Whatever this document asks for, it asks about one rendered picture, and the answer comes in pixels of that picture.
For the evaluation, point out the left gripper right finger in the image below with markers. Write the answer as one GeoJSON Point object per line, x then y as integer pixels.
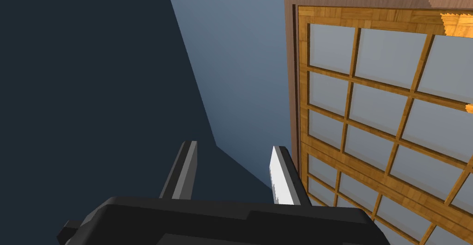
{"type": "Point", "coordinates": [285, 178]}

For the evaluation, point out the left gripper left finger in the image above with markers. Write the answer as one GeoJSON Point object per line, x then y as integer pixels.
{"type": "Point", "coordinates": [181, 174]}

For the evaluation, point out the wooden glass-paned door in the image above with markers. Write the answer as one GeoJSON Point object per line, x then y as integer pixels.
{"type": "Point", "coordinates": [384, 100]}

